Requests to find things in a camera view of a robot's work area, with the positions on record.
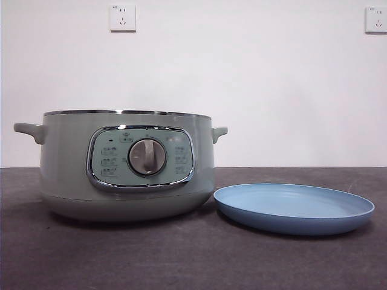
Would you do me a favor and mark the blue round plate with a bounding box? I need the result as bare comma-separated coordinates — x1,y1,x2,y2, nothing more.
213,183,376,236

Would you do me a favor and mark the pale green electric steamer pot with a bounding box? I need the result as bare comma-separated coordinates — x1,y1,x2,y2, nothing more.
13,109,229,224

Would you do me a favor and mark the white wall socket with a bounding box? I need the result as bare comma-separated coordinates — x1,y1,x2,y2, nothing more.
365,6,387,34
109,4,137,33

